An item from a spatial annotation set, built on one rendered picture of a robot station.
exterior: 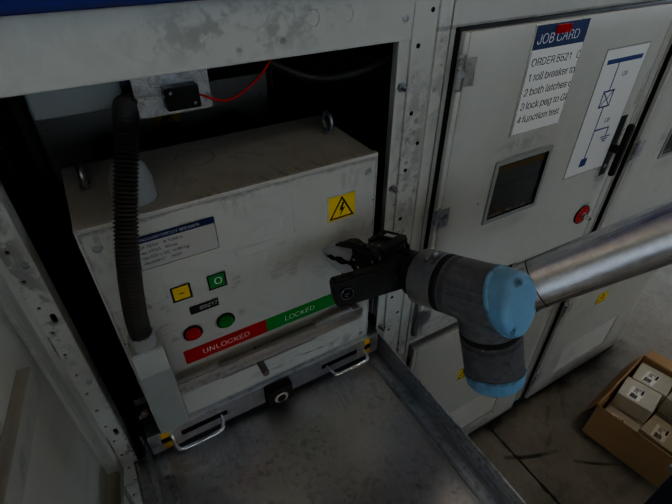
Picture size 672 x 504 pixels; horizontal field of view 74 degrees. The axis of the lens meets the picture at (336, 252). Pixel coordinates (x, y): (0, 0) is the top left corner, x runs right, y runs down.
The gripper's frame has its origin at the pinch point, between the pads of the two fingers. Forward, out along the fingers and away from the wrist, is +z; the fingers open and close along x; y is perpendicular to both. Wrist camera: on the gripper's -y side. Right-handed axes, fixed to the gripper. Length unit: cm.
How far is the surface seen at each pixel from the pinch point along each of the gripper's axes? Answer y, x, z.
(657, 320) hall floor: 193, -132, -18
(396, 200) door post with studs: 16.9, 4.7, -3.9
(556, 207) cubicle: 66, -15, -15
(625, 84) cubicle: 76, 13, -25
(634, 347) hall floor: 164, -131, -16
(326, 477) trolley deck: -16.7, -40.5, -6.1
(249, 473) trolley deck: -26.9, -37.5, 4.9
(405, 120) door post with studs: 17.0, 20.3, -8.3
